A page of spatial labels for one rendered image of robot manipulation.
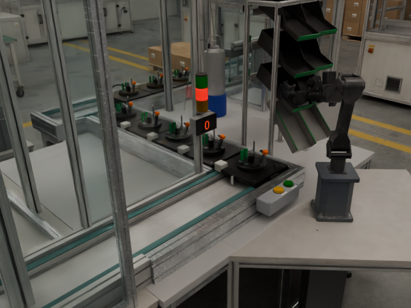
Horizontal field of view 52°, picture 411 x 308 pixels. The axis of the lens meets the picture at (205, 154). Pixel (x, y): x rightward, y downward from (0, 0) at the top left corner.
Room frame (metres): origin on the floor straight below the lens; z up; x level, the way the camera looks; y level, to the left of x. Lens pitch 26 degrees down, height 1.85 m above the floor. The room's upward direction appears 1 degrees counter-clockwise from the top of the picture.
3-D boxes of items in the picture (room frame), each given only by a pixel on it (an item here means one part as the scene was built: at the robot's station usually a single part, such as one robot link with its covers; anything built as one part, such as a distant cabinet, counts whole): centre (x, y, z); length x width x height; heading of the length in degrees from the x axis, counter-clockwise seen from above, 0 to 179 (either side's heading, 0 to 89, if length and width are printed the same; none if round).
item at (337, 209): (1.47, -0.52, 0.96); 0.15 x 0.15 x 0.20; 86
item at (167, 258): (1.40, -0.12, 0.91); 0.89 x 0.06 x 0.11; 135
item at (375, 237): (1.52, -0.53, 0.84); 0.90 x 0.70 x 0.03; 86
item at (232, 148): (1.88, -0.03, 1.01); 0.24 x 0.24 x 0.13; 45
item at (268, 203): (1.48, -0.30, 0.93); 0.21 x 0.07 x 0.06; 135
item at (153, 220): (1.50, 0.02, 0.91); 0.84 x 0.28 x 0.10; 135
